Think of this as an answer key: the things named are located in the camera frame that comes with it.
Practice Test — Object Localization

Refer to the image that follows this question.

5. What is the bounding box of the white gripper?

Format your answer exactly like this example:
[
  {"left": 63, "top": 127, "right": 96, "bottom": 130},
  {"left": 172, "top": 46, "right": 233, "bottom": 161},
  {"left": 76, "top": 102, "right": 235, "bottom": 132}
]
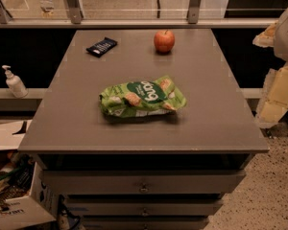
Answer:
[{"left": 252, "top": 8, "right": 288, "bottom": 128}]

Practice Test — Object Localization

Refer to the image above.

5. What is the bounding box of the green rice chip bag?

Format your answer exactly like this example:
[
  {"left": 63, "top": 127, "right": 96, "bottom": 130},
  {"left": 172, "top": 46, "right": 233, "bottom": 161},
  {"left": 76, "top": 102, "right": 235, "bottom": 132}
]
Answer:
[{"left": 99, "top": 76, "right": 187, "bottom": 118}]

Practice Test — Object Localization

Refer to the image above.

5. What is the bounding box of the red apple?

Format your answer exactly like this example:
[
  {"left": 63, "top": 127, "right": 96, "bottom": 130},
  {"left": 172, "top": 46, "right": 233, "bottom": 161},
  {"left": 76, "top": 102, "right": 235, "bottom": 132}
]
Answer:
[{"left": 154, "top": 30, "right": 175, "bottom": 53}]

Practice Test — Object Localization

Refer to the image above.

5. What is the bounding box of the grey drawer cabinet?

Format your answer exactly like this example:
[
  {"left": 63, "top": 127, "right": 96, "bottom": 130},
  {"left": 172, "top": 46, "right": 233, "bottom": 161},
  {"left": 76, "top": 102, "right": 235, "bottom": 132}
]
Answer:
[{"left": 20, "top": 29, "right": 268, "bottom": 230}]

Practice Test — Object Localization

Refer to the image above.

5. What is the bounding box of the dark blue snack bar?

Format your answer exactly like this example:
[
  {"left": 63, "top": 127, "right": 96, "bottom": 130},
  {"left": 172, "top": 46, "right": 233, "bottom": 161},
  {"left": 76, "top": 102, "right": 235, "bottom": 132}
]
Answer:
[{"left": 86, "top": 37, "right": 117, "bottom": 58}]

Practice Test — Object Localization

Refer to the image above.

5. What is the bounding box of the white pump dispenser bottle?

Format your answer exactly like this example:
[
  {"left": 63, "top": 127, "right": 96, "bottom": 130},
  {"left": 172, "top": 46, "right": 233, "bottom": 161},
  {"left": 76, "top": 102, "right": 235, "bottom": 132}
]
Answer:
[{"left": 2, "top": 65, "right": 28, "bottom": 98}]

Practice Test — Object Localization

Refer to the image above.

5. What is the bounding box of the metal railing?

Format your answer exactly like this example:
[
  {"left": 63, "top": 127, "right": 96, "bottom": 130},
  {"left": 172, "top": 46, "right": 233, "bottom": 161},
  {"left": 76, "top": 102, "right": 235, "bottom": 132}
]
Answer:
[{"left": 0, "top": 0, "right": 288, "bottom": 29}]

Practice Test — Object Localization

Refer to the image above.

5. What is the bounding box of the open cardboard box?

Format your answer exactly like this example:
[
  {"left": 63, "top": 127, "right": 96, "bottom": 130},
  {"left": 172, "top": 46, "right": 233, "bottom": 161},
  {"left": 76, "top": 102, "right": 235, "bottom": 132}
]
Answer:
[{"left": 0, "top": 121, "right": 58, "bottom": 230}]

